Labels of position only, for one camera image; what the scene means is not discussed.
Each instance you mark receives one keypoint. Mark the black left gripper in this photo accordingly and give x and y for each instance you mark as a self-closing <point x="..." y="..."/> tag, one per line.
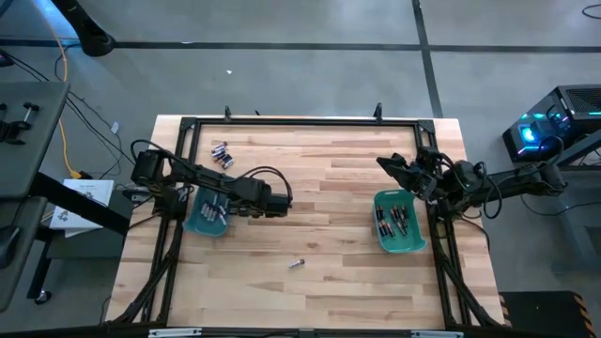
<point x="256" y="199"/>

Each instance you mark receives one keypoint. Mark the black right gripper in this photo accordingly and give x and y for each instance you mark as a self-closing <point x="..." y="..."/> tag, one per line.
<point x="425" y="178"/>

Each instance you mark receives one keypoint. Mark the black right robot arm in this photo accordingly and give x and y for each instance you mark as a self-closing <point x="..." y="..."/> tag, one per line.
<point x="516" y="180"/>

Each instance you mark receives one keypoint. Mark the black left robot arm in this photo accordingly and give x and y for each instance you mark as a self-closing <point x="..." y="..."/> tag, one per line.
<point x="206" y="177"/>

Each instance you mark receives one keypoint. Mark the teal plastic bin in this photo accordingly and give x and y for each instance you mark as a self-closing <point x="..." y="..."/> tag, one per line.
<point x="206" y="229"/>
<point x="404" y="244"/>

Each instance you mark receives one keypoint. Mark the white power adapter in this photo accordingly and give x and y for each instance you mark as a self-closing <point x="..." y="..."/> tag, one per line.
<point x="138" y="195"/>

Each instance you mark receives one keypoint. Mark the white paper sheet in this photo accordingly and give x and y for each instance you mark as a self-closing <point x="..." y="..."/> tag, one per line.
<point x="89" y="192"/>

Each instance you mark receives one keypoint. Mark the grey metal stand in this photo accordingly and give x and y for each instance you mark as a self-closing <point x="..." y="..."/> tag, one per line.
<point x="577" y="220"/>

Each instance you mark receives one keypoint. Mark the black PC tower with lights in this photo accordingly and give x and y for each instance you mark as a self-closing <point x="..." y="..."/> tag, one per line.
<point x="582" y="101"/>

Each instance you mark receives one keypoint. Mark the black hazard-striped mat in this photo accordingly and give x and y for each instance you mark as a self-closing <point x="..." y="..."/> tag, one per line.
<point x="540" y="314"/>

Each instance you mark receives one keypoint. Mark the grey side table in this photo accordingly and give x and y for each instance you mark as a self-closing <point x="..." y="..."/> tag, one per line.
<point x="37" y="159"/>

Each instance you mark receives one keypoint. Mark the black caster wheel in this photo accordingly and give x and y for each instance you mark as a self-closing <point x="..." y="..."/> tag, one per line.
<point x="43" y="297"/>

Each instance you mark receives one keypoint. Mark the black stand base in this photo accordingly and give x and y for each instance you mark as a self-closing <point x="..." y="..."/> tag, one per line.
<point x="89" y="33"/>

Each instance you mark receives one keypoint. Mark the black metal clamp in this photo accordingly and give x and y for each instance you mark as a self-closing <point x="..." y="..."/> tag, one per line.
<point x="11" y="129"/>
<point x="32" y="107"/>

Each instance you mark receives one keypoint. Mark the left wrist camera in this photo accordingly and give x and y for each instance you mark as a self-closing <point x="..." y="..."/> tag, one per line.
<point x="281" y="205"/>

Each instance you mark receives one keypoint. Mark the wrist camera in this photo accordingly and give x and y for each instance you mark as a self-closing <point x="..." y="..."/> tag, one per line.
<point x="281" y="205"/>
<point x="428" y="155"/>

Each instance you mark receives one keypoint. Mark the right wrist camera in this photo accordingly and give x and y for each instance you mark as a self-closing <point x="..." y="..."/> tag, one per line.
<point x="428" y="155"/>

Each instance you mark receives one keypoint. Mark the black frame clamp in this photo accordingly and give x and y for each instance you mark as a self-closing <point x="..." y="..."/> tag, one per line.
<point x="378" y="112"/>
<point x="228" y="114"/>

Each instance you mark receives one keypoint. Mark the black aluminium rig frame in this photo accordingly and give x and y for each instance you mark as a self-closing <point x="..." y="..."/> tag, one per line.
<point x="305" y="122"/>

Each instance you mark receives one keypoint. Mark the silver metal bracket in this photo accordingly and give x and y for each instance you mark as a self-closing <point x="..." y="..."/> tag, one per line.
<point x="436" y="334"/>
<point x="174" y="333"/>

